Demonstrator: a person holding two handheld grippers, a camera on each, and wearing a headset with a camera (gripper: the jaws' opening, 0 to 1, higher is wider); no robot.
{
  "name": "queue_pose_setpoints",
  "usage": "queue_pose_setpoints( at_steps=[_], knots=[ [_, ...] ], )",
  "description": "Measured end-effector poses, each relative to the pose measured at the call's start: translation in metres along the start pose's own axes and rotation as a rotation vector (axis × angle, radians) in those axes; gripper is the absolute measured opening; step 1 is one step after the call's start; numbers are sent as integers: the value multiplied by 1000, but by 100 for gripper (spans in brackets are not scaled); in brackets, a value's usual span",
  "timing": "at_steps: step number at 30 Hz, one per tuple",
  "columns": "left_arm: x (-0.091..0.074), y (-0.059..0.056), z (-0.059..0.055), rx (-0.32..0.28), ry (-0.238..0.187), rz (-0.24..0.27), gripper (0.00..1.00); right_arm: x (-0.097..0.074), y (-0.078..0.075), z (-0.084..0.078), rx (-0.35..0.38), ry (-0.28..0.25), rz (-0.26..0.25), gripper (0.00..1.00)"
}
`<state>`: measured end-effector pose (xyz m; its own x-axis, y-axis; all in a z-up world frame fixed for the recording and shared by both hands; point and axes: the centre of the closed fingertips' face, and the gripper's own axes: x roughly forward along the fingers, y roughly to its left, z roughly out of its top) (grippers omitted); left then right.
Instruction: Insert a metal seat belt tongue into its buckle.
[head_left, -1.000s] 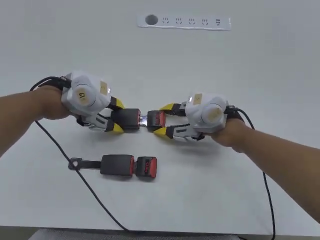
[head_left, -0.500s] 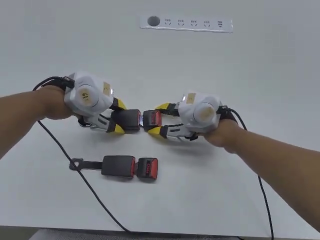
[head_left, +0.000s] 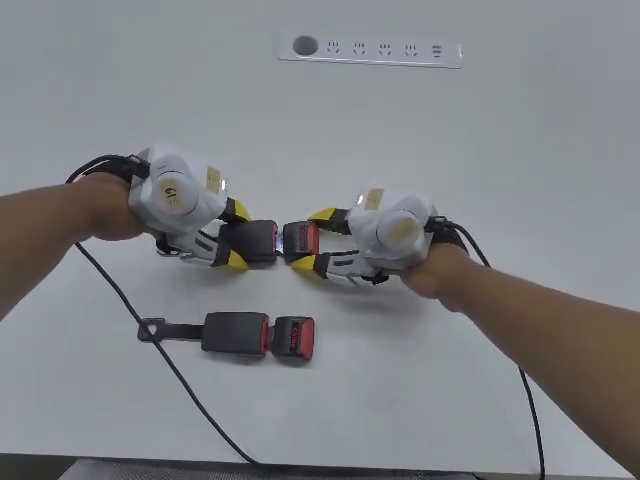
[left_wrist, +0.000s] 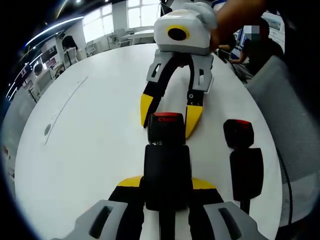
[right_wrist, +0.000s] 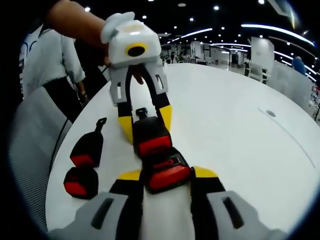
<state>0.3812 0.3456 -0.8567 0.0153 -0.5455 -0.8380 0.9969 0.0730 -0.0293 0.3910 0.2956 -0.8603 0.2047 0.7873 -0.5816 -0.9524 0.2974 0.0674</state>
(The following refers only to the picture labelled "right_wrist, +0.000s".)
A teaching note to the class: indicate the grey mesh office chair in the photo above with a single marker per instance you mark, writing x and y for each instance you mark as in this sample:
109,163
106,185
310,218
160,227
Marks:
32,150

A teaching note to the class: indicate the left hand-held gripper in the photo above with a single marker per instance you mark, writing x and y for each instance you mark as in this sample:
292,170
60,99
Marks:
130,37

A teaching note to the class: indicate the person's left forearm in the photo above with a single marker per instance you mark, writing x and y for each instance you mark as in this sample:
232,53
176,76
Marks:
75,22

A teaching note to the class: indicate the black seat belt buckle red button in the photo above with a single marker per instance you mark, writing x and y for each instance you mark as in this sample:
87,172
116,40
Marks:
86,147
80,182
152,137

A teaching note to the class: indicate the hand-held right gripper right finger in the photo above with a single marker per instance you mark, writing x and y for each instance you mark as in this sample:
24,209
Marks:
215,212

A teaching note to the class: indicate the black red seat belt tongue piece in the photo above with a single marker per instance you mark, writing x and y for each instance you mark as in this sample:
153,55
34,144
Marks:
166,172

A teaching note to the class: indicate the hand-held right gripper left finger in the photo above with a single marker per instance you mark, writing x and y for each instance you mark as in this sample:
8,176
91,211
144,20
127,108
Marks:
117,215

